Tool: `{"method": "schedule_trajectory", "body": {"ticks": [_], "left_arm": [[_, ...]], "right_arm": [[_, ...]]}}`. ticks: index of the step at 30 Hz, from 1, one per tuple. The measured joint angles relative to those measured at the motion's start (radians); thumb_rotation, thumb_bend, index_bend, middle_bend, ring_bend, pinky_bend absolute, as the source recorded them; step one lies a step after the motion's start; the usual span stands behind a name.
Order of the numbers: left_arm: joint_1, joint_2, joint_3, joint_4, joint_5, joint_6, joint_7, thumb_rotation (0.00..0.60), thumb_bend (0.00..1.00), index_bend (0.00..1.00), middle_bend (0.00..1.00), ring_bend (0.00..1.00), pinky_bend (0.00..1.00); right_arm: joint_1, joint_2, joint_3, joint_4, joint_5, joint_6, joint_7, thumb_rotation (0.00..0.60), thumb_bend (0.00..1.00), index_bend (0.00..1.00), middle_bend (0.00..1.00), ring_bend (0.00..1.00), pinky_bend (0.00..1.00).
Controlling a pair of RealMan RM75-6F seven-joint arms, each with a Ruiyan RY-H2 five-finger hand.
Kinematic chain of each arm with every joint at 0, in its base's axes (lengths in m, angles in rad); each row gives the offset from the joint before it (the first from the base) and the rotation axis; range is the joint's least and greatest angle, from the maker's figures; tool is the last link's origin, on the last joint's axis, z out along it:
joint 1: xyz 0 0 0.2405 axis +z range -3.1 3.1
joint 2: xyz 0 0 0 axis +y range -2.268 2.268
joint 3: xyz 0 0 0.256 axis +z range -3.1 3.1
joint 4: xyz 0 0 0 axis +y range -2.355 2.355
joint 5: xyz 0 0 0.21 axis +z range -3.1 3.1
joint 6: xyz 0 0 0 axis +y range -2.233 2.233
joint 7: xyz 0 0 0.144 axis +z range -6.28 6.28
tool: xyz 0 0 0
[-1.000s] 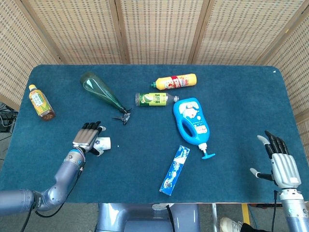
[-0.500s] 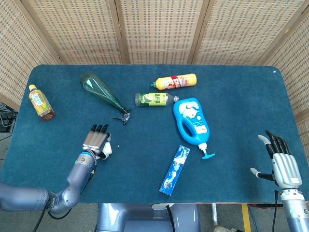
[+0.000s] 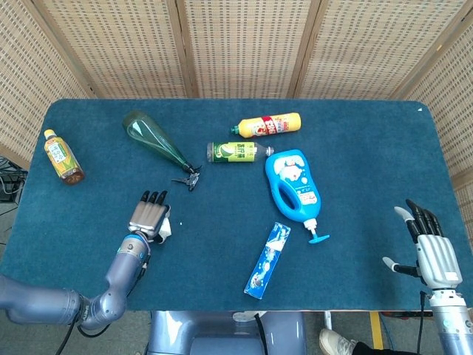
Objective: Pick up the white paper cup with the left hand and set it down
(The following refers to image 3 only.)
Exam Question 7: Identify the blue pump detergent bottle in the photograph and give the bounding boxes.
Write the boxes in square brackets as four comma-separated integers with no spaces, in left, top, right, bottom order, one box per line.
[264,149,331,245]

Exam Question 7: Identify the clear bottle with green label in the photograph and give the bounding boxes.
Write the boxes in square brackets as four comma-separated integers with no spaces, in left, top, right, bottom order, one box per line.
[206,141,276,164]

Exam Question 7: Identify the grey robot torso base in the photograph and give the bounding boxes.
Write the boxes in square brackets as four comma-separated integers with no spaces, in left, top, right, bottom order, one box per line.
[146,310,307,355]

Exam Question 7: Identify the woven bamboo folding screen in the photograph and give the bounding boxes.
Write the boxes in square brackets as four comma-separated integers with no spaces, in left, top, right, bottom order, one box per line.
[0,0,473,237]

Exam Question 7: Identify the black trouser leg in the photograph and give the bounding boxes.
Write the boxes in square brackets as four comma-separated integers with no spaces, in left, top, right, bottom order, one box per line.
[353,340,426,355]

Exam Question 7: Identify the tea bottle with yellow label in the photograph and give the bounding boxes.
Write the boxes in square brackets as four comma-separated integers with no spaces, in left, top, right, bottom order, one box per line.
[43,129,86,186]

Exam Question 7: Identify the yellow dish soap bottle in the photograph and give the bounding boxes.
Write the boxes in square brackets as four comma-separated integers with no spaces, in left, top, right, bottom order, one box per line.
[230,112,302,138]

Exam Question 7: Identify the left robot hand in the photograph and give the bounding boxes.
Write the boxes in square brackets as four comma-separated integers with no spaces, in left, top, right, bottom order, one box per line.
[127,190,171,244]

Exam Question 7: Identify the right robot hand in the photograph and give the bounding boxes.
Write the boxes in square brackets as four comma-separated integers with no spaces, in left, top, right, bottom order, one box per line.
[382,198,463,290]

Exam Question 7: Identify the blue felt table cover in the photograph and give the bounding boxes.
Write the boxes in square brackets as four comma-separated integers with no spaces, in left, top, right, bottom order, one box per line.
[0,98,472,313]

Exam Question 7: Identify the white sneaker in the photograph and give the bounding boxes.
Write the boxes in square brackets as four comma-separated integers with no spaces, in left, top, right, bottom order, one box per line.
[319,328,356,355]

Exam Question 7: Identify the white paper cup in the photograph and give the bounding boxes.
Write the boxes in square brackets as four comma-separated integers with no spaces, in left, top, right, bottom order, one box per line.
[157,205,174,238]

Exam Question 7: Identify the black cables bundle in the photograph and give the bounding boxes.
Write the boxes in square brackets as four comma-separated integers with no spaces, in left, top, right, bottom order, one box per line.
[0,155,30,203]

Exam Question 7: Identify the green spray bottle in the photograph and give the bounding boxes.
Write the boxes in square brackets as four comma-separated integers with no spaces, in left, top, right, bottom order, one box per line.
[122,110,203,192]

